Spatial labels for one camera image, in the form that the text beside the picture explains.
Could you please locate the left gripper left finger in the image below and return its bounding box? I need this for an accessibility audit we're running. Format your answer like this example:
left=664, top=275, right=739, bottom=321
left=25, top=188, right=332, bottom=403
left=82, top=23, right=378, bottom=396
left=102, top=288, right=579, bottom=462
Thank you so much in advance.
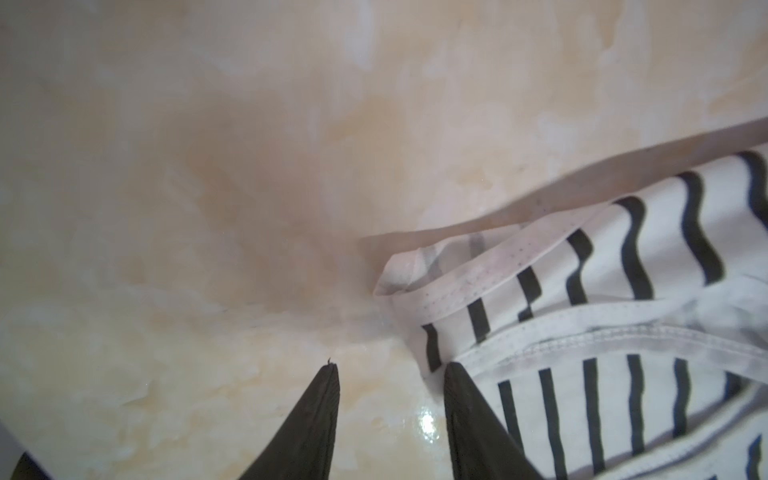
left=241, top=362, right=340, bottom=480

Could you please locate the black white striped tank top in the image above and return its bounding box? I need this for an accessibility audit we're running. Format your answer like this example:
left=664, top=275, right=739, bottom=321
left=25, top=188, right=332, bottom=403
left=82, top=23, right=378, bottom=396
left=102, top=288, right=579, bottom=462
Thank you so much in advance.
left=374, top=145, right=767, bottom=479

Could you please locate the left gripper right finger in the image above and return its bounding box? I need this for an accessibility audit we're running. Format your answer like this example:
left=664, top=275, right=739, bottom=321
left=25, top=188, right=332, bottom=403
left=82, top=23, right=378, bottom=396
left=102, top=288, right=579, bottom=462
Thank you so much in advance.
left=443, top=362, right=541, bottom=480

